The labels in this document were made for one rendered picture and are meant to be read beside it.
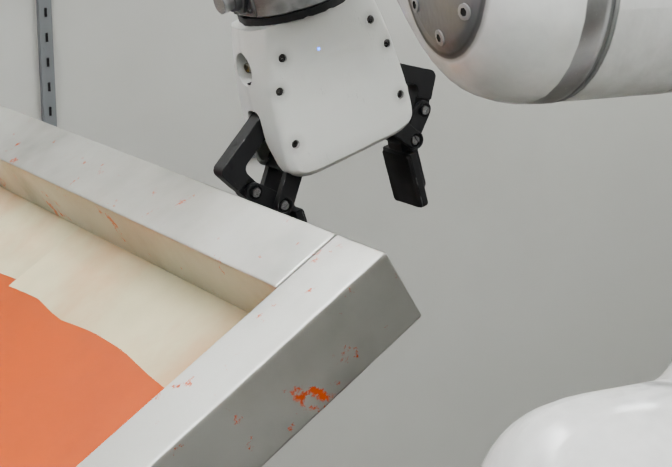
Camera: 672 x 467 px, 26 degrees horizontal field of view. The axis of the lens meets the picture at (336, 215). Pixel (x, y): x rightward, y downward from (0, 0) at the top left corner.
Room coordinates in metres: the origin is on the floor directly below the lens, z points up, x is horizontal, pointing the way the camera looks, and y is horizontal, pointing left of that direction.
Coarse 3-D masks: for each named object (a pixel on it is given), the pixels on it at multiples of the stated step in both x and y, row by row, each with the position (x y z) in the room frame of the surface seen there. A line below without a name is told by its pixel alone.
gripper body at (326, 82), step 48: (336, 0) 0.88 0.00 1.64; (240, 48) 0.89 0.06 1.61; (288, 48) 0.88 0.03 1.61; (336, 48) 0.89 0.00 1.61; (384, 48) 0.92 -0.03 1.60; (240, 96) 0.90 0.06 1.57; (288, 96) 0.88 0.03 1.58; (336, 96) 0.89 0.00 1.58; (384, 96) 0.91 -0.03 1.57; (288, 144) 0.88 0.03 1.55; (336, 144) 0.89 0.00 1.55
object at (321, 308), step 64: (0, 128) 0.93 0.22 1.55; (64, 192) 0.80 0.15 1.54; (128, 192) 0.76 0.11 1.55; (192, 192) 0.72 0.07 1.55; (192, 256) 0.68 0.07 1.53; (256, 256) 0.64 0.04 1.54; (320, 256) 0.61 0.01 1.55; (384, 256) 0.59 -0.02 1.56; (256, 320) 0.59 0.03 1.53; (320, 320) 0.57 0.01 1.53; (384, 320) 0.59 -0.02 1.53; (192, 384) 0.57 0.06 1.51; (256, 384) 0.56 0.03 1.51; (320, 384) 0.57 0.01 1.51; (128, 448) 0.55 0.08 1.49; (192, 448) 0.54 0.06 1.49; (256, 448) 0.56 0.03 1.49
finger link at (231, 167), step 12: (252, 120) 0.89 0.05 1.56; (240, 132) 0.89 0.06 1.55; (252, 132) 0.89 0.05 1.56; (240, 144) 0.88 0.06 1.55; (252, 144) 0.89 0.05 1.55; (228, 156) 0.88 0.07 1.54; (240, 156) 0.88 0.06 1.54; (252, 156) 0.89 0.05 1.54; (216, 168) 0.88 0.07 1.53; (228, 168) 0.88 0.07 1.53; (240, 168) 0.88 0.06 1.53; (228, 180) 0.88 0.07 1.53; (240, 180) 0.88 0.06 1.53; (252, 180) 0.89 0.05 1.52; (240, 192) 0.88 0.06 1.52
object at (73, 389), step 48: (0, 336) 0.75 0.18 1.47; (48, 336) 0.73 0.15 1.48; (96, 336) 0.71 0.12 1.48; (0, 384) 0.71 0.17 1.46; (48, 384) 0.69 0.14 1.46; (96, 384) 0.67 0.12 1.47; (144, 384) 0.65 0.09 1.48; (0, 432) 0.67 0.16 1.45; (48, 432) 0.65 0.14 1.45; (96, 432) 0.63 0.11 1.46
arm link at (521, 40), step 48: (432, 0) 0.47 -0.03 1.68; (480, 0) 0.45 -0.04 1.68; (528, 0) 0.44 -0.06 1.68; (576, 0) 0.44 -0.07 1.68; (432, 48) 0.48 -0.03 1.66; (480, 48) 0.45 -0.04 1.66; (528, 48) 0.44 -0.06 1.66; (576, 48) 0.44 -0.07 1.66; (480, 96) 0.47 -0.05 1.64; (528, 96) 0.46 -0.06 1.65
